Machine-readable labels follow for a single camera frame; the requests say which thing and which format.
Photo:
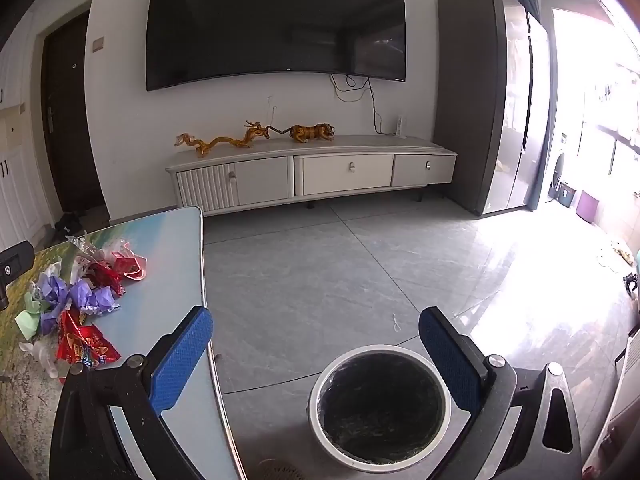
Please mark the shiny red wrapper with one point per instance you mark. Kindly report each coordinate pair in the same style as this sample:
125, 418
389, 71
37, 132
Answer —
105, 276

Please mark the white appliance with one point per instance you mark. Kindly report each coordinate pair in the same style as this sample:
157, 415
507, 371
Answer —
620, 410

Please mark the red snack packet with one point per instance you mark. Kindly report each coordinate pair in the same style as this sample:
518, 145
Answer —
82, 347

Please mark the clear plastic bag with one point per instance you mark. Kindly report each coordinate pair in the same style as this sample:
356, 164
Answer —
82, 250

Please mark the black wall television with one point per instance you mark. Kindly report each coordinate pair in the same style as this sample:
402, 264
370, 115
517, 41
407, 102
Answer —
275, 20

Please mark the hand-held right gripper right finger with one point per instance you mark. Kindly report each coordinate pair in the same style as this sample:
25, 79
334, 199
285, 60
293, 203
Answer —
450, 360

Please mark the dark storage box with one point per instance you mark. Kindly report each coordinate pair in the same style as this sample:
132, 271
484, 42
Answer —
565, 195

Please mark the black shoes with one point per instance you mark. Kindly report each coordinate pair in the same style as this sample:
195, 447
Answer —
67, 225

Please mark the green crumpled paper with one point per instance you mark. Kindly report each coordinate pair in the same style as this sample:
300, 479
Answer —
30, 322

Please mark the red white plastic bag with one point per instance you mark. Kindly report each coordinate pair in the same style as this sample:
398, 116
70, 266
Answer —
127, 265

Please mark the white television cabinet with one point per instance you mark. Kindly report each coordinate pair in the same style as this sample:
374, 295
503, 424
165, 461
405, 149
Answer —
345, 170

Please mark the white plastic wrapper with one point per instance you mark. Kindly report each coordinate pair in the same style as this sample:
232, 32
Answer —
42, 357

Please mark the grey refrigerator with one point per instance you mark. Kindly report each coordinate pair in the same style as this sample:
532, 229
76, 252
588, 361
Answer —
470, 110

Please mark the purple stool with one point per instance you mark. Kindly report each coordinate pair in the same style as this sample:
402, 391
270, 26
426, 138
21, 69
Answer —
587, 207

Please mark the dark brown door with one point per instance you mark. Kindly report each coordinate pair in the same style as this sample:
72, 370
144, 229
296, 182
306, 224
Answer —
70, 135

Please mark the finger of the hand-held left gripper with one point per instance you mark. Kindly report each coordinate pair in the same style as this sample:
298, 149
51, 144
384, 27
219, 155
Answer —
17, 260

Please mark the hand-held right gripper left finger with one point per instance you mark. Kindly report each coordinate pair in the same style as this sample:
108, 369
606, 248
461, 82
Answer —
182, 355

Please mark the washing machine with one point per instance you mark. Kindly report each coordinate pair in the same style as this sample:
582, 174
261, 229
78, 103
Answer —
559, 170

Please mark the golden dragon figurine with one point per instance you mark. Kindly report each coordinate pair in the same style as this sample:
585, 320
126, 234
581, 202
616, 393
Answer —
220, 141

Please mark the white trash bin black liner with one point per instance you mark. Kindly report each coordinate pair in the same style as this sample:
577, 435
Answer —
380, 410

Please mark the wall switch plate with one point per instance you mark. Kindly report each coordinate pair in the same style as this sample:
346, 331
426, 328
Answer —
98, 44

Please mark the golden tiger figurine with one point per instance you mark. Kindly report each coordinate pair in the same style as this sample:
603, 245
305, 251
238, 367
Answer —
310, 132

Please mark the purple crumpled paper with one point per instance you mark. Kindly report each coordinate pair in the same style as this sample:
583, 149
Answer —
52, 322
56, 287
92, 300

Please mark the white power strip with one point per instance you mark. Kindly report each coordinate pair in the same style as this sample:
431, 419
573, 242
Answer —
400, 127

